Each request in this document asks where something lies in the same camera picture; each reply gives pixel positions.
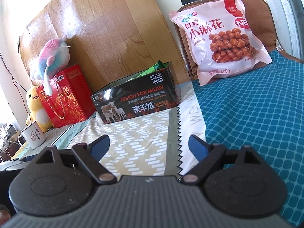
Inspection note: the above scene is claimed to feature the green snack packet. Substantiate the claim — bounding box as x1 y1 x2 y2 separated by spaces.
136 60 169 78

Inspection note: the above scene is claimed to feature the person's left hand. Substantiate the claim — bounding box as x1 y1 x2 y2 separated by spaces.
0 204 11 225

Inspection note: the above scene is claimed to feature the white enamel mug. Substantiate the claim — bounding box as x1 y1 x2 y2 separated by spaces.
17 121 46 150

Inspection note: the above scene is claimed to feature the patterned bed quilt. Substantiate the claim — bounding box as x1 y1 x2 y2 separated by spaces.
13 82 206 177

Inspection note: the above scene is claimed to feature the red gift bag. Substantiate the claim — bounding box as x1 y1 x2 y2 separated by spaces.
36 64 96 128

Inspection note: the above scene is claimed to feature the yellow duck plush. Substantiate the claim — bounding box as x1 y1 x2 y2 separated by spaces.
26 86 53 133

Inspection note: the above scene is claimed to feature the blue checked sheet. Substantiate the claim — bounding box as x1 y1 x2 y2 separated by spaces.
193 50 304 226

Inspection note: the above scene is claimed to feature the black sheep-print box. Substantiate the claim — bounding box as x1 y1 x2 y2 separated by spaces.
91 62 180 124

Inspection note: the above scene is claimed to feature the pastel rainbow plush toy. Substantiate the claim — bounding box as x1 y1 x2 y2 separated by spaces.
30 35 70 96

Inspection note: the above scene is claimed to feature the pink fried-twist snack bag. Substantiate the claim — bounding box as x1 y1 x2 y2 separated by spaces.
169 0 272 86

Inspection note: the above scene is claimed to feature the wooden headboard panel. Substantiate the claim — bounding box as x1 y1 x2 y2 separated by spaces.
20 0 189 91

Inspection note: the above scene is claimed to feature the brown cushion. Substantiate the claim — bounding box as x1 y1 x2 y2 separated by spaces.
173 0 304 82

